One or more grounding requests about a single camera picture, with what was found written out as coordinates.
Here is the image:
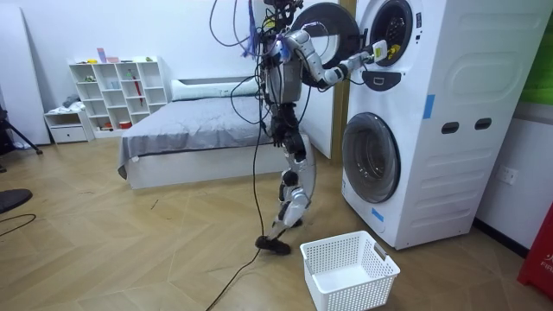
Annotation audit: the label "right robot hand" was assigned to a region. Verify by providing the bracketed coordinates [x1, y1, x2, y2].
[367, 39, 396, 65]

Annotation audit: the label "open round washer door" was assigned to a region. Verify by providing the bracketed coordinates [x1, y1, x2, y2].
[289, 2, 362, 89]

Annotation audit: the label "robot body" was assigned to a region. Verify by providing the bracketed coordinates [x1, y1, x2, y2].
[257, 0, 306, 107]

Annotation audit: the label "white washing machine tower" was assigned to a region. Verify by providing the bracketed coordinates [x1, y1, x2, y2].
[340, 0, 553, 251]

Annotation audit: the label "robot legs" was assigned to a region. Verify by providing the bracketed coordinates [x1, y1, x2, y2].
[254, 102, 319, 257]

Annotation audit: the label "white pillow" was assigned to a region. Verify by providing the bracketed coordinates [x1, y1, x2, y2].
[170, 79, 260, 102]

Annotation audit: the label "grey bed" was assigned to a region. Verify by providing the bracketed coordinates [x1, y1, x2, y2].
[117, 77, 313, 191]

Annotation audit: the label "white plastic laundry basket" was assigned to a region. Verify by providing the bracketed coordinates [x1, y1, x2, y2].
[299, 230, 402, 311]

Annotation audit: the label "red long item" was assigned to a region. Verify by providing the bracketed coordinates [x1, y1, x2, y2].
[130, 74, 144, 108]

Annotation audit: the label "red box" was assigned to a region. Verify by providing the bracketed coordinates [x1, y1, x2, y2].
[516, 214, 553, 301]

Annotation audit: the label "white cube shelf unit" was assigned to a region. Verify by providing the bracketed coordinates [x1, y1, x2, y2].
[67, 55, 172, 140]

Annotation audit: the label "pile of clothes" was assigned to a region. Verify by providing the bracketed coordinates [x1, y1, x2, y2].
[48, 94, 87, 115]

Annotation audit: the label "small white nightstand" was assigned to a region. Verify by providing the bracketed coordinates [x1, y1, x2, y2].
[43, 109, 96, 145]

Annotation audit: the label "white tall board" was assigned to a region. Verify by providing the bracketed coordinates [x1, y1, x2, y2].
[0, 3, 53, 147]

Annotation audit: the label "black tripod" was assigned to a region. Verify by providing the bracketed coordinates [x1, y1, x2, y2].
[0, 105, 44, 174]

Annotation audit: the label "dark oval object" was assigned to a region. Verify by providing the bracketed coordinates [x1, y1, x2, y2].
[0, 187, 34, 215]

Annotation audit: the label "wooden door post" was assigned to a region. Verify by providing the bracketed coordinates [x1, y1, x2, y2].
[330, 0, 359, 166]

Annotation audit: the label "cable bundle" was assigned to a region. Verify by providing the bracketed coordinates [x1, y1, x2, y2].
[209, 0, 277, 60]

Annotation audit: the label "green wall poster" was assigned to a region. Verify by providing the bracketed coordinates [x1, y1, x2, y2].
[519, 11, 553, 106]

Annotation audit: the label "white wall socket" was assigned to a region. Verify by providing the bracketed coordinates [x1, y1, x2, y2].
[495, 164, 519, 187]

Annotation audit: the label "black floor cable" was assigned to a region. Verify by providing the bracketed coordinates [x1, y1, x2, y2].
[205, 98, 267, 311]

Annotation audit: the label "thin black cable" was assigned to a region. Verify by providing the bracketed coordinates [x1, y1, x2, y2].
[0, 213, 37, 238]

